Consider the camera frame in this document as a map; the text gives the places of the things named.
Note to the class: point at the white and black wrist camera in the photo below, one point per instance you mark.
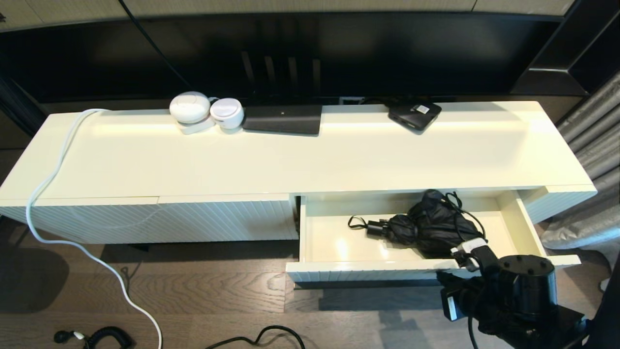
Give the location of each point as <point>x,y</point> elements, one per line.
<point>472,252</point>

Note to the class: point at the black television screen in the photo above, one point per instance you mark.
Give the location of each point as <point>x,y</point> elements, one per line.
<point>339,48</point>

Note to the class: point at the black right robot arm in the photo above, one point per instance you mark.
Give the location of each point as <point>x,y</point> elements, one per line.
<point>528,300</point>

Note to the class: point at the black flat router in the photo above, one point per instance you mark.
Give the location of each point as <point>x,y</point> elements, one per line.
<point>282,120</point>

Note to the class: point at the large white round device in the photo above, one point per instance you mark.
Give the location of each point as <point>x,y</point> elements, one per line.
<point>190,107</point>

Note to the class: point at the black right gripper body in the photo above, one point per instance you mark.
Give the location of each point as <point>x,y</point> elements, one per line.
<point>460,295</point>

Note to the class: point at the black wall shelf unit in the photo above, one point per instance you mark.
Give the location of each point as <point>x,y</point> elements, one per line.
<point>581,48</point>

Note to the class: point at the white flat device base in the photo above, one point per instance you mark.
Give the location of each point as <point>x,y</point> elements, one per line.
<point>196,128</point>

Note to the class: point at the white fluted drawer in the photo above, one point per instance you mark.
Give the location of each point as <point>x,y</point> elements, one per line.
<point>339,247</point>

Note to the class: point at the white long TV cabinet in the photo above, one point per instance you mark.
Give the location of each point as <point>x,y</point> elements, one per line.
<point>193,160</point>

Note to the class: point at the black umbrella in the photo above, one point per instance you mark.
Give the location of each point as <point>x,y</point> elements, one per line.
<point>431,228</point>

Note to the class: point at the black set-top box white label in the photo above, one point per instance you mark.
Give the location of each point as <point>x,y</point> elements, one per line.
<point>414,116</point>

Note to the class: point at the small white round device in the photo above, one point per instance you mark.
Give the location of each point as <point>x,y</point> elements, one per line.
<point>227,114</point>

